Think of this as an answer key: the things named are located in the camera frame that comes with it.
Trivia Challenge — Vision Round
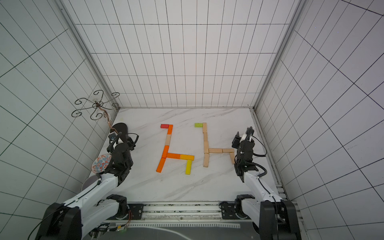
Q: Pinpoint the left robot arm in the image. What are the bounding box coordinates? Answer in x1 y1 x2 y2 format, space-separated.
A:
34 132 137 240

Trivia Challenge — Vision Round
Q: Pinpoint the yellow-green block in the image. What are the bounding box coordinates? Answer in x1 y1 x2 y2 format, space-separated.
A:
185 160 193 175

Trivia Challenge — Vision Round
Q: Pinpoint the patterned round plate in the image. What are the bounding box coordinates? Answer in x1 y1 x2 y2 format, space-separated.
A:
91 154 112 174

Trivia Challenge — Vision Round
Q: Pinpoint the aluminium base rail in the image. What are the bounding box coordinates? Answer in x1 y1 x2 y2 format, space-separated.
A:
105 199 260 225

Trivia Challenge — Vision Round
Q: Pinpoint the yellow block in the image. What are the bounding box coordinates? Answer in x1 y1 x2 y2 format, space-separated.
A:
180 155 195 161

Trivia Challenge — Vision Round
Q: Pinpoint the black wire ornament stand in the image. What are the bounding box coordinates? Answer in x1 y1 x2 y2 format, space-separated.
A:
71 90 121 134

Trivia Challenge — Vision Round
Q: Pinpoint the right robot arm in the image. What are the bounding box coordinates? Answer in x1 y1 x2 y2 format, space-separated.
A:
232 127 302 240

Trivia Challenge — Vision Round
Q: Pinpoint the natural wood block vertical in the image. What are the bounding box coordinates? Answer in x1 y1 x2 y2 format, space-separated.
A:
203 153 210 168

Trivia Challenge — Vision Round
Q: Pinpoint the natural wood block small diagonal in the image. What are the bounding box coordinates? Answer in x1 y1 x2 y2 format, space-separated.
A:
222 149 235 153

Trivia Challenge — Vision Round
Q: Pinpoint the orange block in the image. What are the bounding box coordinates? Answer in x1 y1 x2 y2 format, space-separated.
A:
167 153 181 159
162 146 169 159
168 125 173 135
156 158 166 173

